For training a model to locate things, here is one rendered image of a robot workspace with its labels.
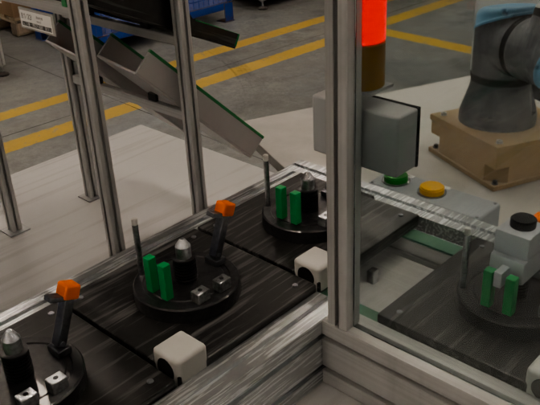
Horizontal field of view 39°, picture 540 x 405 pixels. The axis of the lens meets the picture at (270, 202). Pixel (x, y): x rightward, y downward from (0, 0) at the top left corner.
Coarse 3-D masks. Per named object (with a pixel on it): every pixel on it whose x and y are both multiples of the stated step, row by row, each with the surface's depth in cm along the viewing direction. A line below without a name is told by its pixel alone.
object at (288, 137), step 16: (288, 112) 187; (304, 112) 186; (256, 128) 179; (272, 128) 179; (288, 128) 178; (304, 128) 178; (272, 144) 171; (288, 144) 170; (304, 144) 170; (272, 160) 166; (288, 160) 163; (304, 160) 162; (320, 160) 162
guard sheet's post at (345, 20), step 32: (352, 0) 76; (352, 32) 77; (352, 64) 79; (352, 96) 80; (352, 128) 82; (352, 160) 84; (352, 192) 86; (352, 224) 88; (352, 256) 90; (352, 288) 92; (352, 320) 94
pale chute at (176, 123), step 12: (60, 24) 133; (48, 36) 133; (60, 36) 134; (60, 48) 128; (72, 48) 136; (96, 48) 125; (96, 60) 126; (108, 72) 128; (120, 84) 130; (132, 84) 131; (144, 108) 148; (168, 120) 138; (180, 120) 140
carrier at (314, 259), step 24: (264, 168) 114; (264, 192) 126; (288, 192) 121; (312, 192) 113; (240, 216) 119; (264, 216) 114; (288, 216) 114; (312, 216) 114; (240, 240) 112; (264, 240) 112; (288, 240) 111; (312, 240) 110; (288, 264) 106; (312, 264) 102
